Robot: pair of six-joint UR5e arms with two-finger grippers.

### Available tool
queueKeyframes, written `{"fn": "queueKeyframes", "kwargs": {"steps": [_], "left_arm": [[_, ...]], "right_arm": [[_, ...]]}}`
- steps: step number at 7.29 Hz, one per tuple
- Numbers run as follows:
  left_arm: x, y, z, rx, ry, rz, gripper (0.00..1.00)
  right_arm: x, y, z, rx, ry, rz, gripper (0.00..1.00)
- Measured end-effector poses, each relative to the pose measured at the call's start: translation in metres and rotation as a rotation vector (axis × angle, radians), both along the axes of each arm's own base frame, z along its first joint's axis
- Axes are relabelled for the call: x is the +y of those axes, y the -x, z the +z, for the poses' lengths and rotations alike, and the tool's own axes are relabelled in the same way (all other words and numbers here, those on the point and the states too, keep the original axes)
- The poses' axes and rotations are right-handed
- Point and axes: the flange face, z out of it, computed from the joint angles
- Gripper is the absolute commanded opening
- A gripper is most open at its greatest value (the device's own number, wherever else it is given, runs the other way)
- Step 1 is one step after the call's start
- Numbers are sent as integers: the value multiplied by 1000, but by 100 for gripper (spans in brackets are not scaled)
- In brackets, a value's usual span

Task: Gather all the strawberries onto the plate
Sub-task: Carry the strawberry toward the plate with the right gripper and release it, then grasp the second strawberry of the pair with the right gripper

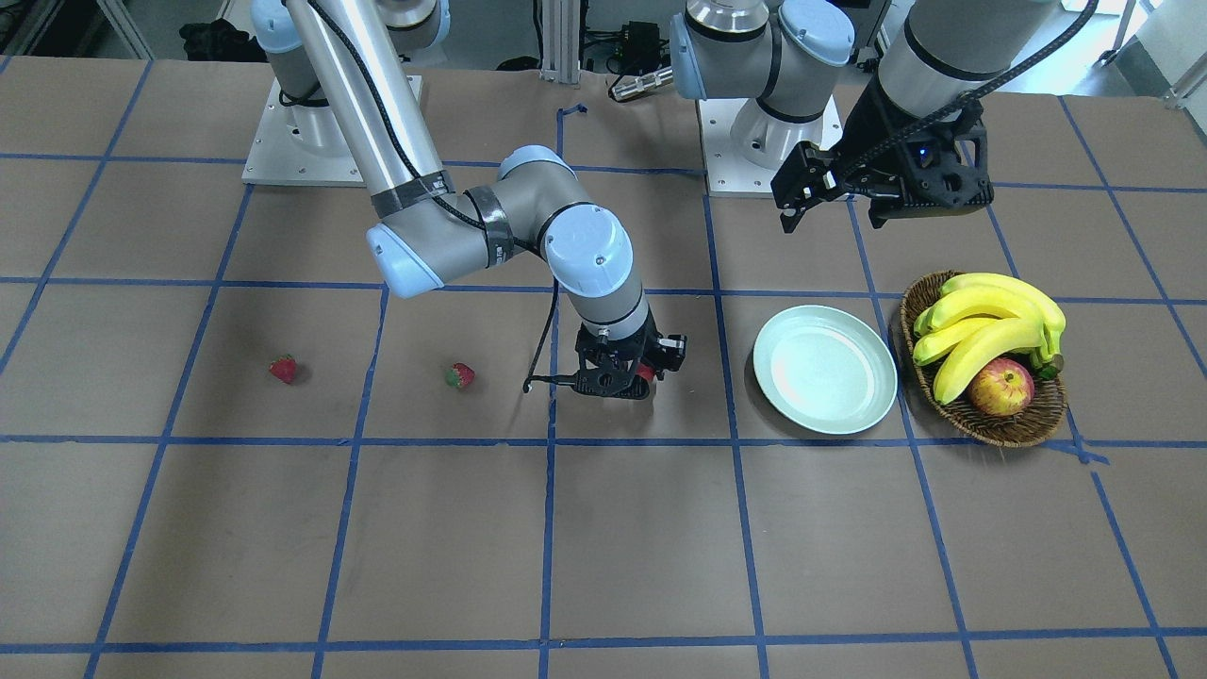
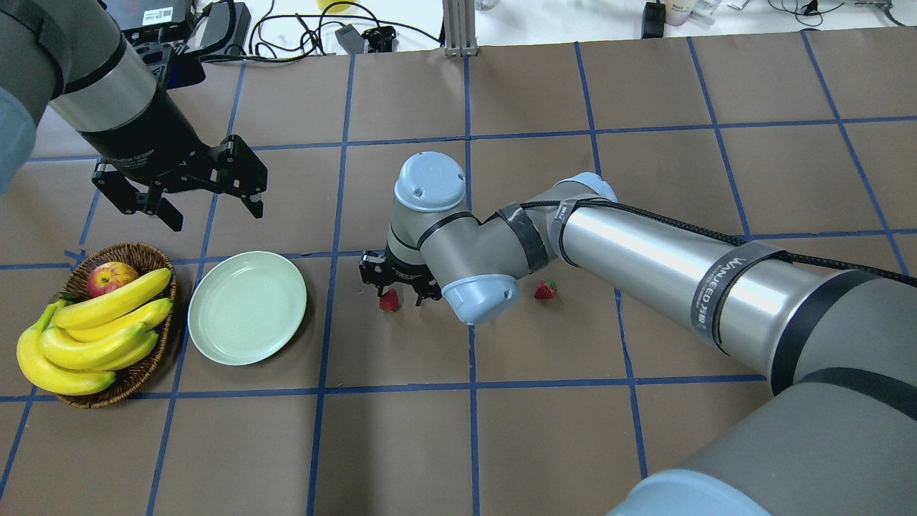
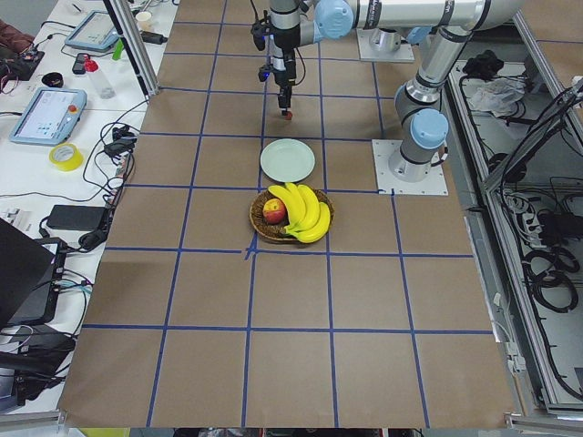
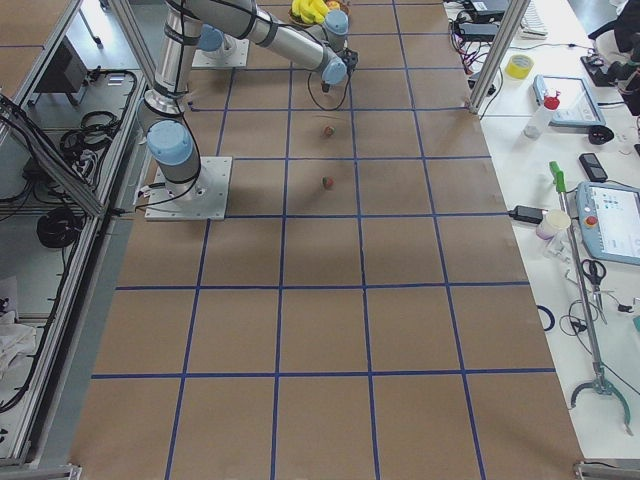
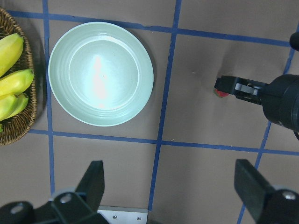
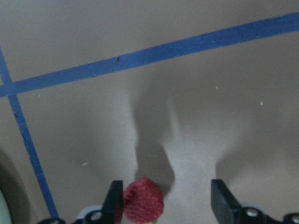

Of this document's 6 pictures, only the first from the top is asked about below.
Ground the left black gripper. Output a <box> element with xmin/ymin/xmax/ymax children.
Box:
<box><xmin>770</xmin><ymin>78</ymin><xmax>995</xmax><ymax>235</ymax></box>

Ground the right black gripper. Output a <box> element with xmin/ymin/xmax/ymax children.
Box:
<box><xmin>573</xmin><ymin>315</ymin><xmax>688</xmax><ymax>400</ymax></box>

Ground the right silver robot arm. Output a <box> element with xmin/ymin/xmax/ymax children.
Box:
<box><xmin>251</xmin><ymin>1</ymin><xmax>686</xmax><ymax>400</ymax></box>

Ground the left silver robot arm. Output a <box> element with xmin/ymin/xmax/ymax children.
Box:
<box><xmin>670</xmin><ymin>1</ymin><xmax>1057</xmax><ymax>233</ymax></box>

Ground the light green plate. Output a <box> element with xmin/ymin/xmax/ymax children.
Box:
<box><xmin>752</xmin><ymin>305</ymin><xmax>900</xmax><ymax>435</ymax></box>

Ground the yellow banana bunch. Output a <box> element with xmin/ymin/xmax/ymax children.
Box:
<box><xmin>910</xmin><ymin>273</ymin><xmax>1067</xmax><ymax>405</ymax></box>

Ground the red apple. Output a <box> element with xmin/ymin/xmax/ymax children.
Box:
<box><xmin>966</xmin><ymin>357</ymin><xmax>1034</xmax><ymax>418</ymax></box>

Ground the woven wicker basket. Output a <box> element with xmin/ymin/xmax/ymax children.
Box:
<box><xmin>893</xmin><ymin>271</ymin><xmax>1067</xmax><ymax>447</ymax></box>

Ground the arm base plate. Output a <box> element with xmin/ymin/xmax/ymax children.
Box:
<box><xmin>696</xmin><ymin>96</ymin><xmax>842</xmax><ymax>198</ymax></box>
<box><xmin>241</xmin><ymin>81</ymin><xmax>365</xmax><ymax>188</ymax></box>

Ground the aluminium frame post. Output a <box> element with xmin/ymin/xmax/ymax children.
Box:
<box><xmin>532</xmin><ymin>1</ymin><xmax>585</xmax><ymax>89</ymax></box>

